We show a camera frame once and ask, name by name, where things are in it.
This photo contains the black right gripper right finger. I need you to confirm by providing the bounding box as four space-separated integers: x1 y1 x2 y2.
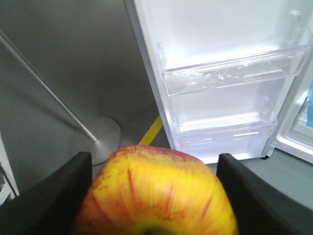
217 153 313 235

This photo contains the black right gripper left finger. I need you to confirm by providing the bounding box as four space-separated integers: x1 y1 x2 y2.
0 152 92 235

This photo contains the red yellow apple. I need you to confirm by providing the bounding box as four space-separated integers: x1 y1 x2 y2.
70 145 239 235

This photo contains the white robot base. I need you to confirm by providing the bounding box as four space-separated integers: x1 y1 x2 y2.
0 136 20 205

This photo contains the white open fridge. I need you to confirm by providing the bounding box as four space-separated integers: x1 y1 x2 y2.
274 55 313 163

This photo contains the fridge door with bins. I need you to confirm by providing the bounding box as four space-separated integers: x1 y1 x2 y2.
125 0 313 164

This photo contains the silver floor stand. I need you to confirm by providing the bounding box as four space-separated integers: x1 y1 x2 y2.
0 31 121 166

